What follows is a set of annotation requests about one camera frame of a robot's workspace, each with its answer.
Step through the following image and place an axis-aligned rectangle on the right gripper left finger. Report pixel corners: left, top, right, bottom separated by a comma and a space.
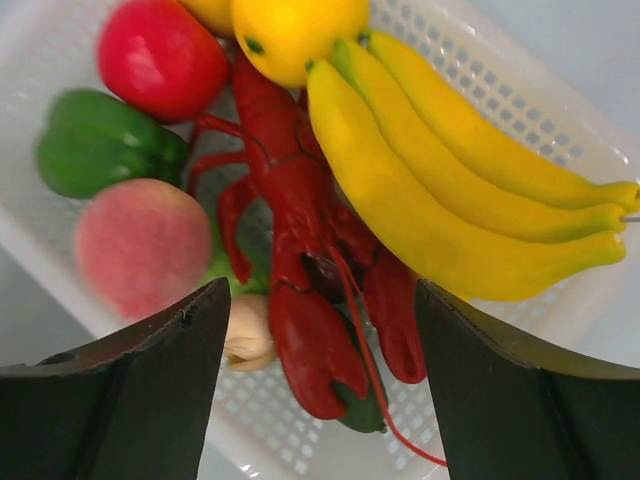
1, 279, 231, 479

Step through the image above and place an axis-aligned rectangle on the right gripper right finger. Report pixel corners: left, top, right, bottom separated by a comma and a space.
415, 281, 639, 479

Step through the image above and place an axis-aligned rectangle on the pink peach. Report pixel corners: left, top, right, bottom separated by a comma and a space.
74, 179, 213, 321

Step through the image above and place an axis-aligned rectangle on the yellow banana bunch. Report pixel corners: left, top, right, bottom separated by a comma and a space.
307, 40, 626, 301

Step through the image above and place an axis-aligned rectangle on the white plastic basket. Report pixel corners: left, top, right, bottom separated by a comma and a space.
1, 1, 639, 479

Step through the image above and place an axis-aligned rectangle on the beige garlic bulb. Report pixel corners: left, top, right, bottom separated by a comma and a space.
224, 294, 277, 372

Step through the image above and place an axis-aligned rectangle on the green cucumber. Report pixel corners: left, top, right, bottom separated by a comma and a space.
332, 308, 387, 434

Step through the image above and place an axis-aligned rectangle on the red crayfish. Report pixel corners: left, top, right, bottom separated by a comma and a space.
187, 49, 449, 469

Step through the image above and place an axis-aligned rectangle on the green bell pepper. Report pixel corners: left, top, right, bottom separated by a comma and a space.
35, 88, 188, 199

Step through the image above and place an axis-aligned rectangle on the red tomato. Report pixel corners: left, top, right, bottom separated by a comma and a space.
96, 1, 230, 124

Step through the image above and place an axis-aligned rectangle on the yellow orange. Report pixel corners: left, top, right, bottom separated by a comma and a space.
231, 0, 370, 88

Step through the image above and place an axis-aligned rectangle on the yellow lemon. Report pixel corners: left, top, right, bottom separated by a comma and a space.
181, 0, 234, 38

